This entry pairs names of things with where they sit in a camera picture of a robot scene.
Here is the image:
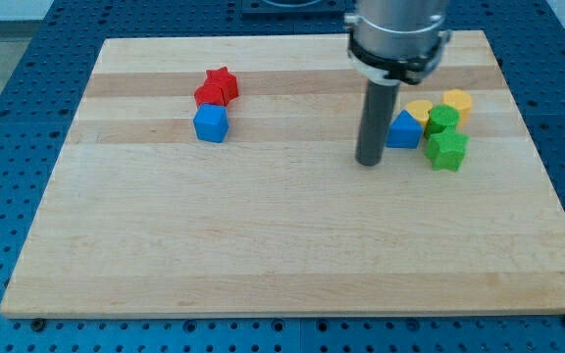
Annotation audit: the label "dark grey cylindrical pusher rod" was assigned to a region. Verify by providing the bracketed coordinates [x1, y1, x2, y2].
[355, 80, 399, 166]

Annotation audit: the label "blue triangle block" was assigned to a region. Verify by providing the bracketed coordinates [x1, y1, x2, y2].
[385, 110, 424, 149]

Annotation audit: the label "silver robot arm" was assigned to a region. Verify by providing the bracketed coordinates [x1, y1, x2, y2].
[344, 0, 451, 167]

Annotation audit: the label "yellow heart block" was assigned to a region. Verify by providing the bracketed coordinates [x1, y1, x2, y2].
[404, 100, 434, 128]

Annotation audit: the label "green star block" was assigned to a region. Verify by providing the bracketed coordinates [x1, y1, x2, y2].
[425, 130, 469, 172]

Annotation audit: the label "red star block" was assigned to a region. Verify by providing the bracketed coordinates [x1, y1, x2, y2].
[205, 67, 239, 106]

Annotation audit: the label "green cylinder block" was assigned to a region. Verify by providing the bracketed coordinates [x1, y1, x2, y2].
[424, 104, 460, 139]

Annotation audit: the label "yellow hexagon block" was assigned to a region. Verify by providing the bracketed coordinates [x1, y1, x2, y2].
[442, 89, 473, 126]

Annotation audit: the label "blue cube block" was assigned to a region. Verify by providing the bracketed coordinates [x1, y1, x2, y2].
[193, 104, 229, 143]

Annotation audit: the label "red cylinder block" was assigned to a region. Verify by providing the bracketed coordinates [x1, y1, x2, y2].
[193, 84, 226, 107]

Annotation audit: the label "light wooden board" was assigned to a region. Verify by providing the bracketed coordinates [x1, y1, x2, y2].
[0, 30, 565, 319]

